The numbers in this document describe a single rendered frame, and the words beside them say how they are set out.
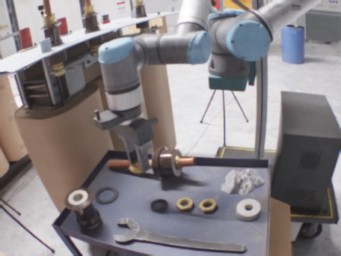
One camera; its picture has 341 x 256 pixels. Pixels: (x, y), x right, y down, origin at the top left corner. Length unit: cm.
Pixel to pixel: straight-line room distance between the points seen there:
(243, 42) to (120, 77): 43
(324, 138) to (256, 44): 59
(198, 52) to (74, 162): 78
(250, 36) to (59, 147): 89
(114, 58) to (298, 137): 90
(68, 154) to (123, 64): 66
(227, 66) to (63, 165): 85
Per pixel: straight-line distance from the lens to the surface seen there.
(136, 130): 60
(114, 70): 58
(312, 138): 121
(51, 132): 110
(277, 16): 92
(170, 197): 80
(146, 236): 69
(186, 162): 80
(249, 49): 84
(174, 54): 63
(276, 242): 79
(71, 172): 120
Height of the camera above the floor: 143
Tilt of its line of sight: 29 degrees down
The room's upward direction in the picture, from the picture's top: 8 degrees counter-clockwise
